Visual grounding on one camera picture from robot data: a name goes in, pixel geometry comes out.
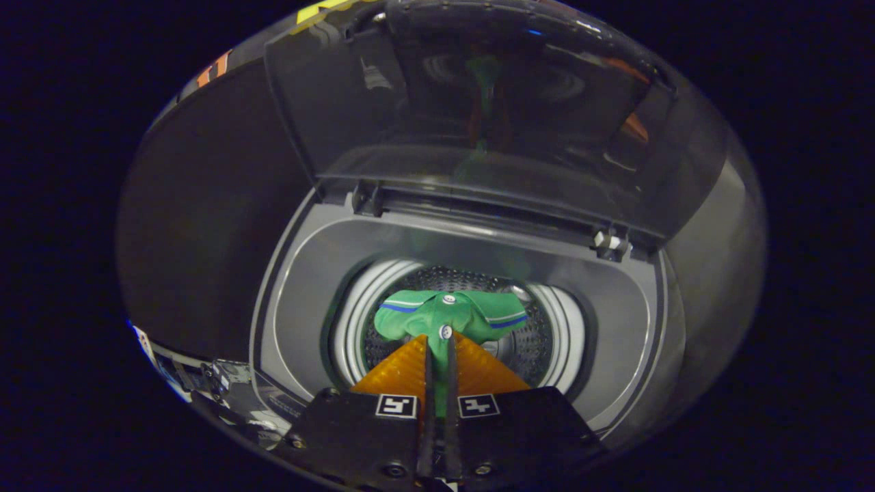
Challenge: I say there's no green polo shirt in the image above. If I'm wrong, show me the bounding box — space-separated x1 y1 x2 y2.
374 289 528 419

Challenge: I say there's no white and blue poster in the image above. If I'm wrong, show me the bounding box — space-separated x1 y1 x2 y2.
130 321 196 404

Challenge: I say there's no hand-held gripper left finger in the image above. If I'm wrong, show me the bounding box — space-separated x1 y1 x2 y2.
270 333 437 489

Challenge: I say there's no transparent washing machine lid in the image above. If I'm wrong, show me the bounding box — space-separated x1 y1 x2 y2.
263 0 729 248

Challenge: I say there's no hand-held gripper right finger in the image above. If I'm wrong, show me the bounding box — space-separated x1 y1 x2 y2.
444 332 608 487

